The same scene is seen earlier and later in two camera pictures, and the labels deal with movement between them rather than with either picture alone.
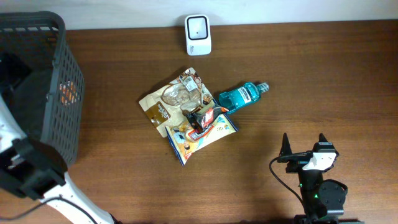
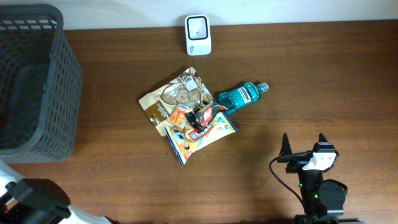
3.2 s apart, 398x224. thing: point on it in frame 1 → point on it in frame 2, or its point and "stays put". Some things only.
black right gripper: x=298 y=157 stays put
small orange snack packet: x=68 y=92 → x=177 y=116
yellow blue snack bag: x=189 y=143 stays put
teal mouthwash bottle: x=249 y=92 stays put
